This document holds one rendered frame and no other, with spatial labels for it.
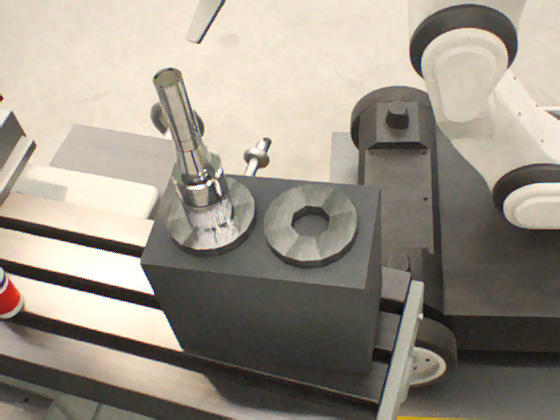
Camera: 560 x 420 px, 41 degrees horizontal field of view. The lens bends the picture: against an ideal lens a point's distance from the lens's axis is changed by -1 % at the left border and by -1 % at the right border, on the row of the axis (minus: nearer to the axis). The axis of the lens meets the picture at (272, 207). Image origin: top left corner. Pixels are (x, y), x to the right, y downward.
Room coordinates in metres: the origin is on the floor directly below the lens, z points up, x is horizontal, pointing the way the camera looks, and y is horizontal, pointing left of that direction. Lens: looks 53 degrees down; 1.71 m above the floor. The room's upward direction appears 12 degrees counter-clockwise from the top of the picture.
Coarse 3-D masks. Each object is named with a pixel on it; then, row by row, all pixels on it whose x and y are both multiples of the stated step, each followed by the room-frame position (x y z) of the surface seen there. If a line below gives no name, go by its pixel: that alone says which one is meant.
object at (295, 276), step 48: (240, 192) 0.47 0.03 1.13; (288, 192) 0.46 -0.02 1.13; (336, 192) 0.45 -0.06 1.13; (192, 240) 0.43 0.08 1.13; (240, 240) 0.42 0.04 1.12; (288, 240) 0.40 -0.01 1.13; (336, 240) 0.39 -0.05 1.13; (192, 288) 0.40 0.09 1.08; (240, 288) 0.39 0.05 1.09; (288, 288) 0.37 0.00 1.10; (336, 288) 0.35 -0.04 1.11; (192, 336) 0.41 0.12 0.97; (240, 336) 0.39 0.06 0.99; (288, 336) 0.37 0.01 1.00; (336, 336) 0.35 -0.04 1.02
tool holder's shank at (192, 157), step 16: (160, 80) 0.45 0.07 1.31; (176, 80) 0.45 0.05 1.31; (160, 96) 0.45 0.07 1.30; (176, 96) 0.44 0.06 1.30; (176, 112) 0.44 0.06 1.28; (192, 112) 0.45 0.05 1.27; (176, 128) 0.44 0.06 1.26; (192, 128) 0.45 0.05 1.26; (176, 144) 0.45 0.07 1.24; (192, 144) 0.44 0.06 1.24; (176, 160) 0.45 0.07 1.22; (192, 160) 0.44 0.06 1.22; (208, 160) 0.45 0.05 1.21; (192, 176) 0.44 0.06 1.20
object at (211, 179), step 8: (216, 160) 0.46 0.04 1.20; (176, 168) 0.46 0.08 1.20; (208, 168) 0.45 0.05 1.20; (216, 168) 0.45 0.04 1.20; (176, 176) 0.45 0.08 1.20; (184, 176) 0.45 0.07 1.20; (200, 176) 0.44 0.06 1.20; (208, 176) 0.44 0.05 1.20; (216, 176) 0.44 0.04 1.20; (176, 184) 0.44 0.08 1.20; (184, 184) 0.44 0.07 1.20; (192, 184) 0.44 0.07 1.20; (200, 184) 0.44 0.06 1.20; (208, 184) 0.43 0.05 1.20; (216, 184) 0.44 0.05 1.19; (184, 192) 0.44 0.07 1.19; (192, 192) 0.43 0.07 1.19; (200, 192) 0.43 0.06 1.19
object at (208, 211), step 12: (180, 192) 0.44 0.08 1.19; (216, 192) 0.44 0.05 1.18; (228, 192) 0.45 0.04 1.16; (192, 204) 0.43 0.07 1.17; (204, 204) 0.43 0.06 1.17; (216, 204) 0.43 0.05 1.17; (228, 204) 0.44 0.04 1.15; (192, 216) 0.44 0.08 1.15; (204, 216) 0.43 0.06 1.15; (216, 216) 0.43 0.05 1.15; (228, 216) 0.44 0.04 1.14; (204, 228) 0.43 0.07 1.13; (216, 228) 0.43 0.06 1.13
